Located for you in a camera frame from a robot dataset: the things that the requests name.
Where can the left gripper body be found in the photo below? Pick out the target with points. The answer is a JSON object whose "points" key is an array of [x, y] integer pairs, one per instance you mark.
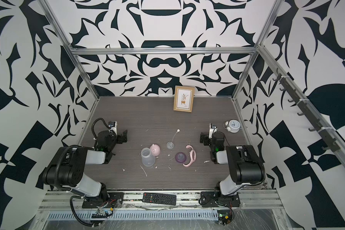
{"points": [[120, 140]]}

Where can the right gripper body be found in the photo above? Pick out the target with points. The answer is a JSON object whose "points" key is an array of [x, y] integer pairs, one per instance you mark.
{"points": [[206, 141]]}

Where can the clear baby bottle body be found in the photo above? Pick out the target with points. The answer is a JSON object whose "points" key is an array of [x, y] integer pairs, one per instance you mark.
{"points": [[148, 159]]}

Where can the clear straw with weight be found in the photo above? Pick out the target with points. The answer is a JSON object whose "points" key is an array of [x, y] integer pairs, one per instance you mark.
{"points": [[170, 144]]}

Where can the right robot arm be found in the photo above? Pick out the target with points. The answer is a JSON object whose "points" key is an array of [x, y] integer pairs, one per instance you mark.
{"points": [[245, 166]]}

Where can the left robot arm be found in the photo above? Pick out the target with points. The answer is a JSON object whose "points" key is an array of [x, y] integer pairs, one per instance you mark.
{"points": [[66, 169]]}

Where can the white alarm clock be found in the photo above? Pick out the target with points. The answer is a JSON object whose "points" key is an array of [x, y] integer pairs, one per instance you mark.
{"points": [[232, 126]]}

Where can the pink bottle cap dome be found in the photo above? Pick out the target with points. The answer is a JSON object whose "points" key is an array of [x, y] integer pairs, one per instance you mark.
{"points": [[155, 150]]}

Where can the black remote control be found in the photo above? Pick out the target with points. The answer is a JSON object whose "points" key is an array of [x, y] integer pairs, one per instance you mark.
{"points": [[158, 198]]}

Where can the green circuit board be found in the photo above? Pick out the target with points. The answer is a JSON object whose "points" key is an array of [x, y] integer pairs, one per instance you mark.
{"points": [[225, 218]]}

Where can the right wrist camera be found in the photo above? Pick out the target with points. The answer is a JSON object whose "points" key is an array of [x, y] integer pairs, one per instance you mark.
{"points": [[212, 129]]}

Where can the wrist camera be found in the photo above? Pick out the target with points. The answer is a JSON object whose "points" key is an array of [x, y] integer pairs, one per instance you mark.
{"points": [[112, 126], [212, 129]]}

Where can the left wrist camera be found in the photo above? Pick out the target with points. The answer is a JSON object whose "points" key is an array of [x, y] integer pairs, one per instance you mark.
{"points": [[112, 126]]}

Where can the wooden picture frame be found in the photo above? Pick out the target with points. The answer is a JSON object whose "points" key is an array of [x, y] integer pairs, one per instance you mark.
{"points": [[183, 98]]}

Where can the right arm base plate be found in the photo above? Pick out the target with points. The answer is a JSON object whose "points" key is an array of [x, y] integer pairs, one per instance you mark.
{"points": [[212, 200]]}

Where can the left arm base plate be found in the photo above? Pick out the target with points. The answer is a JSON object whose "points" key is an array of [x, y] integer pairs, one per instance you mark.
{"points": [[112, 200]]}

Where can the white slotted cable duct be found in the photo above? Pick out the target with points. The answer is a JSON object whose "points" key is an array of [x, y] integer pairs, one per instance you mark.
{"points": [[199, 214]]}

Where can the wall hook rack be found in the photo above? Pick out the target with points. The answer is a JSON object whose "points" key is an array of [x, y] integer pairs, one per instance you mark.
{"points": [[319, 125]]}

